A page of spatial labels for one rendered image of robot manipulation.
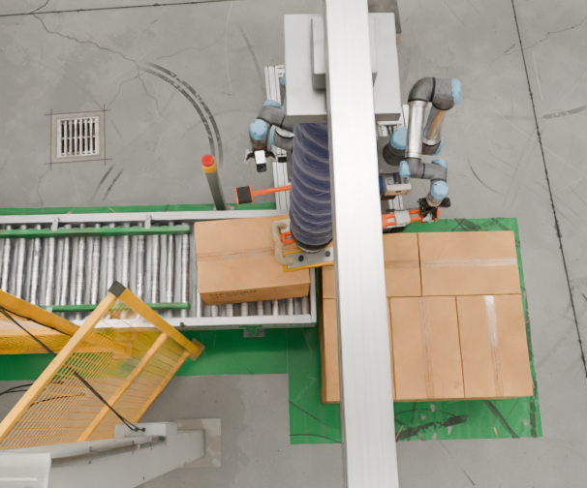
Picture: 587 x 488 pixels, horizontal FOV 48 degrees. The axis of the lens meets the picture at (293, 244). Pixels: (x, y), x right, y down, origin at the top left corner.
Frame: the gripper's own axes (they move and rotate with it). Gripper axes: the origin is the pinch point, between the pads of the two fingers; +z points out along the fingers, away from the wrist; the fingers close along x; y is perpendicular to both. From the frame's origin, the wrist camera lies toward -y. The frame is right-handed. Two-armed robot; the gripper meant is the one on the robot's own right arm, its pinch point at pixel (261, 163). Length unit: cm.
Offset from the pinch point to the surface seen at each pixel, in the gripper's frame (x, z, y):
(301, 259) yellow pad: -17, 34, -40
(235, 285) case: 19, 57, -46
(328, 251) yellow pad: -31, 35, -37
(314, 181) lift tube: -18, -74, -38
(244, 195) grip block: 9.7, 23.9, -6.7
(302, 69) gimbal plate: -13, -135, -29
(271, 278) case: -1, 57, -43
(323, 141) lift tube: -19, -110, -39
